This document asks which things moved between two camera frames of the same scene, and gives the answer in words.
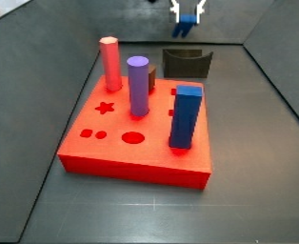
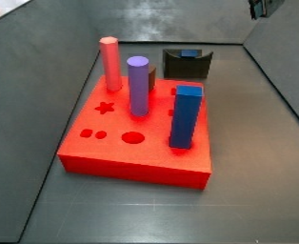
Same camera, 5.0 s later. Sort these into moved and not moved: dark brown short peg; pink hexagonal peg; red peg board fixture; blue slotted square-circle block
Moved: blue slotted square-circle block
Not moved: pink hexagonal peg; dark brown short peg; red peg board fixture
